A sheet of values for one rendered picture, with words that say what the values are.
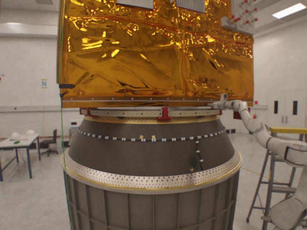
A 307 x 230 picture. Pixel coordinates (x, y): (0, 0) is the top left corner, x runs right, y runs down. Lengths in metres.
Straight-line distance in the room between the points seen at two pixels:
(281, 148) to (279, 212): 0.46
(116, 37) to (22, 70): 6.13
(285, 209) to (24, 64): 7.46
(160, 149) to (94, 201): 0.70
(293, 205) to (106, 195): 1.25
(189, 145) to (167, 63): 0.71
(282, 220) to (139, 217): 0.96
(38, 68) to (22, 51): 0.84
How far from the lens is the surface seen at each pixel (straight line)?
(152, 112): 1.37
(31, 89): 7.13
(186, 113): 1.45
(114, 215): 1.53
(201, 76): 1.63
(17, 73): 7.36
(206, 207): 1.60
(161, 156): 1.34
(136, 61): 1.37
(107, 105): 1.35
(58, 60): 1.49
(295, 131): 2.14
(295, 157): 0.95
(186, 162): 1.38
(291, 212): 1.24
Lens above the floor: 1.78
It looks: 4 degrees down
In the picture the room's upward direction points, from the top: straight up
